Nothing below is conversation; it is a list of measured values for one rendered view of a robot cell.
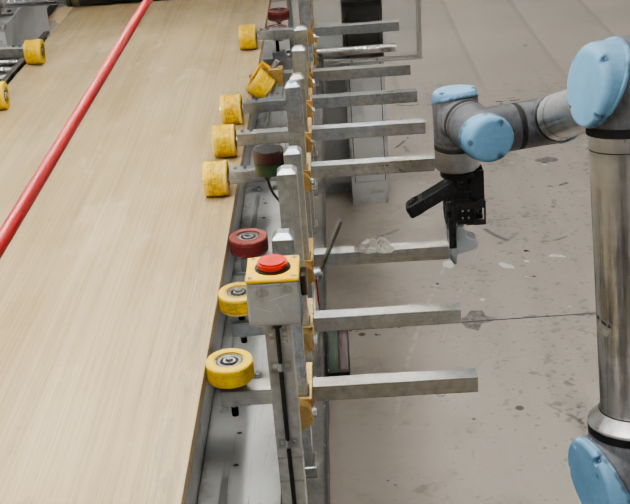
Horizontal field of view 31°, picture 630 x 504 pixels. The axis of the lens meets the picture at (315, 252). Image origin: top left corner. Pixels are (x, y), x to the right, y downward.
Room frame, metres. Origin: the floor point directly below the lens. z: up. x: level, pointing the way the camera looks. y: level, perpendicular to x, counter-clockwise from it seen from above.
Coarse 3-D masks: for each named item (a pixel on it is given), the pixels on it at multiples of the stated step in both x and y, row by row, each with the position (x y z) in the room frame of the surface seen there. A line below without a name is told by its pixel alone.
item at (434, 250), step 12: (324, 252) 2.12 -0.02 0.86; (336, 252) 2.11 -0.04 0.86; (348, 252) 2.11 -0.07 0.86; (396, 252) 2.10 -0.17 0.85; (408, 252) 2.10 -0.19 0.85; (420, 252) 2.10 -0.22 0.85; (432, 252) 2.10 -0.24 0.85; (444, 252) 2.10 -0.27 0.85; (336, 264) 2.11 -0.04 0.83; (348, 264) 2.11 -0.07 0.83
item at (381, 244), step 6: (366, 240) 2.12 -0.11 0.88; (372, 240) 2.12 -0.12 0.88; (378, 240) 2.13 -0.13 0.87; (384, 240) 2.11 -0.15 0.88; (354, 246) 2.11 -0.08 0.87; (360, 246) 2.11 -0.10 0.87; (366, 246) 2.11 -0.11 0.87; (372, 246) 2.11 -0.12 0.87; (378, 246) 2.10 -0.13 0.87; (384, 246) 2.10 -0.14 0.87; (390, 246) 2.10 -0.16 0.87; (360, 252) 2.10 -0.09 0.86; (366, 252) 2.09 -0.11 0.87; (372, 252) 2.09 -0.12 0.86; (384, 252) 2.09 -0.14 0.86; (390, 252) 2.09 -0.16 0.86
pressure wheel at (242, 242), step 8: (240, 232) 2.15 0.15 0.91; (248, 232) 2.13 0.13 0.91; (256, 232) 2.15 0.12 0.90; (264, 232) 2.14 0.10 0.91; (232, 240) 2.11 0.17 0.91; (240, 240) 2.11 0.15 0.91; (248, 240) 2.10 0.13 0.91; (256, 240) 2.10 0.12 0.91; (264, 240) 2.11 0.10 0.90; (232, 248) 2.11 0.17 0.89; (240, 248) 2.09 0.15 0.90; (248, 248) 2.09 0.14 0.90; (256, 248) 2.09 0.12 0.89; (264, 248) 2.11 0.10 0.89; (240, 256) 2.09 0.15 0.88; (248, 256) 2.09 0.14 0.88; (256, 256) 2.09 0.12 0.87
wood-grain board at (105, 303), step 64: (64, 64) 3.62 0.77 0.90; (128, 64) 3.56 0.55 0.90; (192, 64) 3.50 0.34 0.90; (256, 64) 3.44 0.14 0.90; (0, 128) 2.99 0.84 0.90; (128, 128) 2.91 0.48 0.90; (192, 128) 2.87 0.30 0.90; (0, 192) 2.50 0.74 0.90; (64, 192) 2.47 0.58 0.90; (128, 192) 2.44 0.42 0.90; (192, 192) 2.41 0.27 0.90; (64, 256) 2.11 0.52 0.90; (128, 256) 2.08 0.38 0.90; (192, 256) 2.06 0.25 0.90; (0, 320) 1.85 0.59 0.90; (64, 320) 1.83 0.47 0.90; (128, 320) 1.81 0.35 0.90; (192, 320) 1.79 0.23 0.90; (0, 384) 1.62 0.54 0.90; (64, 384) 1.60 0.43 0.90; (128, 384) 1.59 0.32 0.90; (192, 384) 1.57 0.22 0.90; (0, 448) 1.43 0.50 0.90; (64, 448) 1.42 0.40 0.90; (128, 448) 1.40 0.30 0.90; (192, 448) 1.40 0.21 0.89
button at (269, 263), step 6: (264, 258) 1.33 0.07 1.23; (270, 258) 1.33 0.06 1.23; (276, 258) 1.33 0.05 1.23; (282, 258) 1.33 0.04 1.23; (258, 264) 1.32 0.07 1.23; (264, 264) 1.31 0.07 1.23; (270, 264) 1.31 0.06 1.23; (276, 264) 1.31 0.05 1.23; (282, 264) 1.31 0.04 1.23; (264, 270) 1.31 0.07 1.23; (270, 270) 1.31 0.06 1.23; (276, 270) 1.31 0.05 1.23
